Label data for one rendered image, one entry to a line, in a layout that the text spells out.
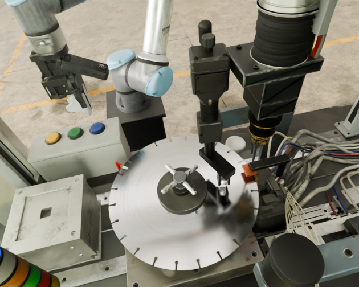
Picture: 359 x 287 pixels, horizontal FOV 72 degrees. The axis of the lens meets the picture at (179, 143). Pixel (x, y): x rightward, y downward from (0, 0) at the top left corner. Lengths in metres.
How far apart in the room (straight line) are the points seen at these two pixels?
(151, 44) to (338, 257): 0.76
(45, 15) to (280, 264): 0.60
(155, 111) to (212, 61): 0.72
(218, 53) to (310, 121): 0.73
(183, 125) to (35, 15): 1.58
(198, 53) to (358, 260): 0.36
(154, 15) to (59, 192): 0.61
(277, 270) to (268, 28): 0.28
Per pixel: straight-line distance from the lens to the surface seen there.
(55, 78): 0.70
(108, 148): 0.80
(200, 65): 0.36
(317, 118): 1.07
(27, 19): 0.64
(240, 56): 0.38
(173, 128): 2.03
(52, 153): 0.83
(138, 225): 0.54
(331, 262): 0.44
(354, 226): 0.67
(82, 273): 0.76
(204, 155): 0.52
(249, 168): 0.57
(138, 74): 0.93
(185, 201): 0.53
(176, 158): 0.61
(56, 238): 0.66
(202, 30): 0.39
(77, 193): 0.69
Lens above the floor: 1.43
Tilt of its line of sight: 48 degrees down
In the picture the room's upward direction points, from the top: 8 degrees counter-clockwise
